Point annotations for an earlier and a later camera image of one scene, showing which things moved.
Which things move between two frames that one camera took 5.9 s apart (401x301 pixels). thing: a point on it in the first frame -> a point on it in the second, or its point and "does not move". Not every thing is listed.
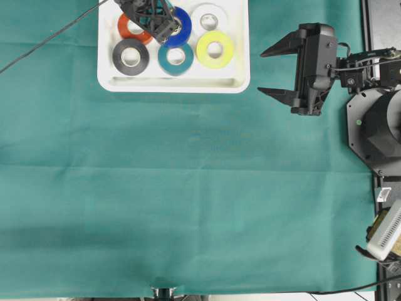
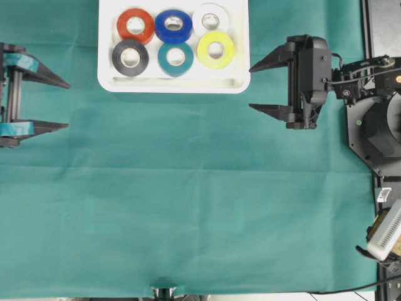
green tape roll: x=172 y=69 does not move
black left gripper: x=156 y=17 -> x=14 y=66
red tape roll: x=123 y=27 does not move
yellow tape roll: x=202 y=46 does not move
